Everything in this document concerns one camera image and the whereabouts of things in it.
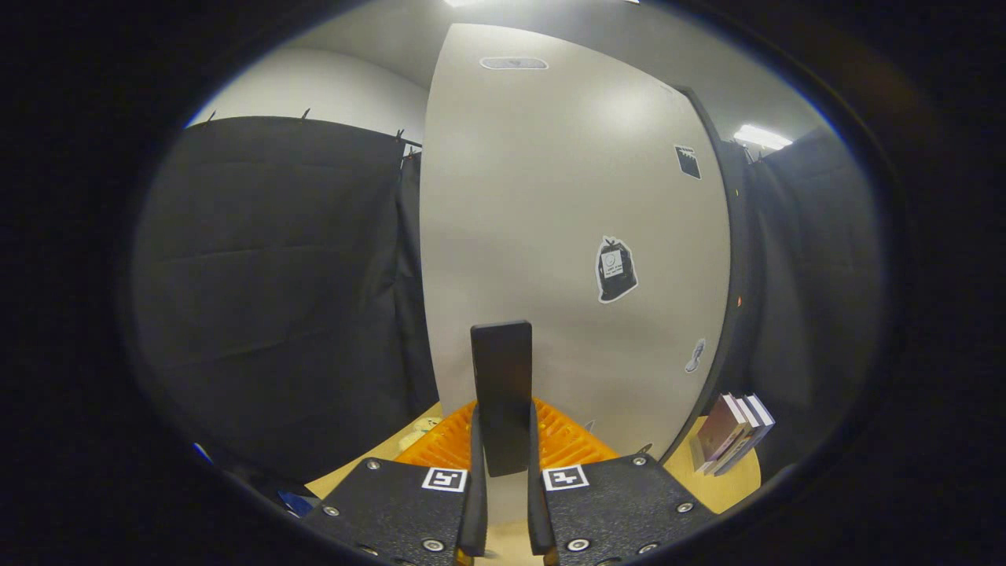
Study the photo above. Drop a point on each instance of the grey book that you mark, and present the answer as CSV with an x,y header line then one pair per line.
x,y
745,428

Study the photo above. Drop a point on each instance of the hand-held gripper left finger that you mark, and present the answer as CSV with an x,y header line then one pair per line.
x,y
401,511

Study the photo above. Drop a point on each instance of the beige cabinet door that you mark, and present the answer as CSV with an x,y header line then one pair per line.
x,y
534,196

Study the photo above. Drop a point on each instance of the black backdrop cloth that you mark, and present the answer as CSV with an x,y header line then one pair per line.
x,y
267,299

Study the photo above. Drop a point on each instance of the small ceiling light panel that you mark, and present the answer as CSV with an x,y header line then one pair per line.
x,y
761,137

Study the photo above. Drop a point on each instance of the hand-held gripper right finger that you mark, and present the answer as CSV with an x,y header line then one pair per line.
x,y
621,511

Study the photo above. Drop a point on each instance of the yellow plush toy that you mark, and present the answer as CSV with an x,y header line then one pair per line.
x,y
424,429

